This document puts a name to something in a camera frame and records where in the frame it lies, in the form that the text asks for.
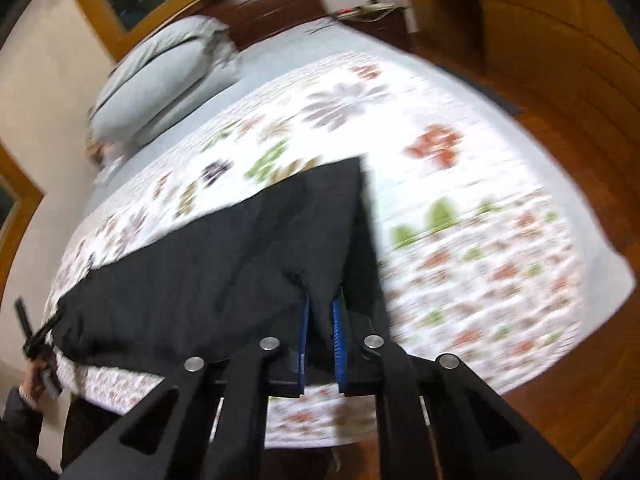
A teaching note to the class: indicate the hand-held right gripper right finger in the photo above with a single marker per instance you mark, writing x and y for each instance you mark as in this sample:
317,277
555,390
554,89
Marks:
340,345

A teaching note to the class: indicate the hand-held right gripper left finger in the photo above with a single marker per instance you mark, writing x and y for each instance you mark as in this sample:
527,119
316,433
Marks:
303,340

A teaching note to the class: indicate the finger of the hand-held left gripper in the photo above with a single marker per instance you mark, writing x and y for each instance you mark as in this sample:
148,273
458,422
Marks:
23,320

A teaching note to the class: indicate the black pants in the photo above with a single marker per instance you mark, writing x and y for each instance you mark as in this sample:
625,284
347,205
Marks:
225,260

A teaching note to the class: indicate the person's left forearm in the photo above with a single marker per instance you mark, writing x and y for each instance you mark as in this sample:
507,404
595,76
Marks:
20,435

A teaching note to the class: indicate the person's left hand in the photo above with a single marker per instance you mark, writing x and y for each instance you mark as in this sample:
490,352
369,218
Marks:
32,390

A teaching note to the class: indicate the white floral bedspread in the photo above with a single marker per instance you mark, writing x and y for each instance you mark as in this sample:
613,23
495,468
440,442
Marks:
450,285

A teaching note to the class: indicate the grey pillow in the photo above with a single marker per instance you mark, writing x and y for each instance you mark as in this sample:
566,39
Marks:
170,45
150,105

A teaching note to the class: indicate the dark wooden nightstand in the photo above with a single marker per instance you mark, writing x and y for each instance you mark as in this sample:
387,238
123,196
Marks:
385,32

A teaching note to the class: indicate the dark wooden headboard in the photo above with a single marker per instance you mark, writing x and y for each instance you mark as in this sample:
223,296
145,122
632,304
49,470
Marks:
270,10

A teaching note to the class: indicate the white power strip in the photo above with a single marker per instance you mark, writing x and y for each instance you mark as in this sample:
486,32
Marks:
372,8

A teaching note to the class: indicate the wooden wardrobe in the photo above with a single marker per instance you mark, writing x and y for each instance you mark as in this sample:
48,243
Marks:
550,35

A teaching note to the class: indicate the wooden door frame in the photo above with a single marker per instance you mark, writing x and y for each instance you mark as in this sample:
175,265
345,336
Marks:
22,200

